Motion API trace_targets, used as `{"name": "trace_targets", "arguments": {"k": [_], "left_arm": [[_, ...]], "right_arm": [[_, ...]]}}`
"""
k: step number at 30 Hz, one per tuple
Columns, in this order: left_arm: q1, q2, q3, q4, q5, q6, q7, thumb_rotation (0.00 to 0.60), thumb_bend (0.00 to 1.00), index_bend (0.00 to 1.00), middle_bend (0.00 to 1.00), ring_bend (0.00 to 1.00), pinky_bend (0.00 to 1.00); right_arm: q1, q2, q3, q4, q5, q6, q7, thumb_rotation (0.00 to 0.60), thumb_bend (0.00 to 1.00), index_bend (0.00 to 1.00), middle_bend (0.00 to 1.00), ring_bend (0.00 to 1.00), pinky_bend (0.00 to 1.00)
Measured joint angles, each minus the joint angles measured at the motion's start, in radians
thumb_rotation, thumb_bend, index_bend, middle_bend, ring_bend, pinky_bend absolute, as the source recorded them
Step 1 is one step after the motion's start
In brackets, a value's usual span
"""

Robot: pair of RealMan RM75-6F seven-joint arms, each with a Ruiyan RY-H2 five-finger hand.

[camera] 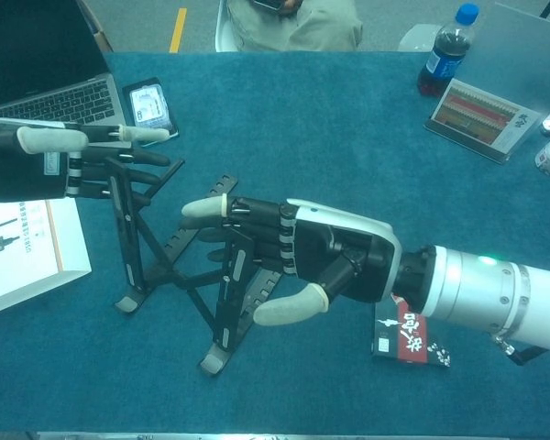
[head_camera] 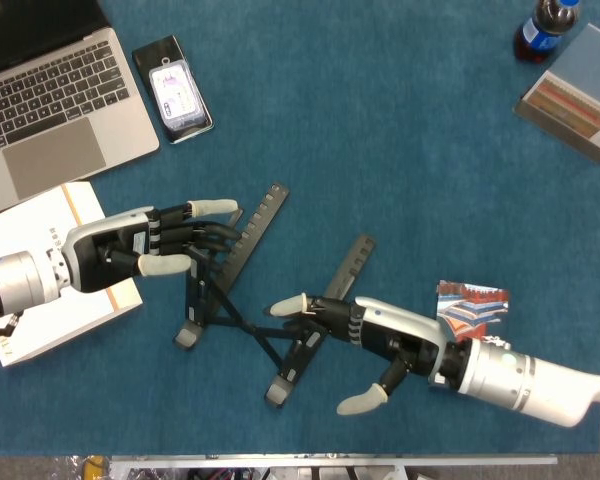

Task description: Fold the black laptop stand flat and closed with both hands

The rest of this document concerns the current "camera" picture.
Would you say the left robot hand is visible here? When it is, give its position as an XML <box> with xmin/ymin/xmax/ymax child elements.
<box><xmin>0</xmin><ymin>116</ymin><xmax>171</xmax><ymax>205</ymax></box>

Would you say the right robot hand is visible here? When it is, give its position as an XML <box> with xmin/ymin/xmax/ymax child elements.
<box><xmin>179</xmin><ymin>195</ymin><xmax>403</xmax><ymax>327</ymax></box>

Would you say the black folding laptop stand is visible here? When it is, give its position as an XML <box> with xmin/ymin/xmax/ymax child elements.
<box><xmin>104</xmin><ymin>157</ymin><xmax>286</xmax><ymax>378</ymax></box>

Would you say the silver laptop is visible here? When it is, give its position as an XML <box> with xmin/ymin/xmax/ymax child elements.
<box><xmin>0</xmin><ymin>0</ymin><xmax>134</xmax><ymax>150</ymax></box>

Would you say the white product box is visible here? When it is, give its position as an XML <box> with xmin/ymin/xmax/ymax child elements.
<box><xmin>0</xmin><ymin>197</ymin><xmax>93</xmax><ymax>320</ymax></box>

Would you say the red patterned card packet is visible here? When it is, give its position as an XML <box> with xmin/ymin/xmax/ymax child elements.
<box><xmin>370</xmin><ymin>297</ymin><xmax>453</xmax><ymax>369</ymax></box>

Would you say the teal table cloth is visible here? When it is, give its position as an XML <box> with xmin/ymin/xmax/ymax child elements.
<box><xmin>0</xmin><ymin>50</ymin><xmax>550</xmax><ymax>435</ymax></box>

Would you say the clear card holder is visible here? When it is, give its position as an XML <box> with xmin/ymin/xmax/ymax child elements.
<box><xmin>128</xmin><ymin>86</ymin><xmax>171</xmax><ymax>128</ymax></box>

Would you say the black smartphone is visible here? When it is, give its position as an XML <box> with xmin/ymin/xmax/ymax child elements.
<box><xmin>122</xmin><ymin>76</ymin><xmax>181</xmax><ymax>141</ymax></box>

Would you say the grey box with stripes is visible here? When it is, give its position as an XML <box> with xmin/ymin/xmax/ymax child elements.
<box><xmin>423</xmin><ymin>2</ymin><xmax>550</xmax><ymax>165</ymax></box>

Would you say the cola bottle blue label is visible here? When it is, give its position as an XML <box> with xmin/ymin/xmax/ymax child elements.
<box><xmin>415</xmin><ymin>3</ymin><xmax>480</xmax><ymax>97</ymax></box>

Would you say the seated person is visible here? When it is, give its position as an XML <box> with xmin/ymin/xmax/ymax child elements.
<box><xmin>226</xmin><ymin>0</ymin><xmax>364</xmax><ymax>52</ymax></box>

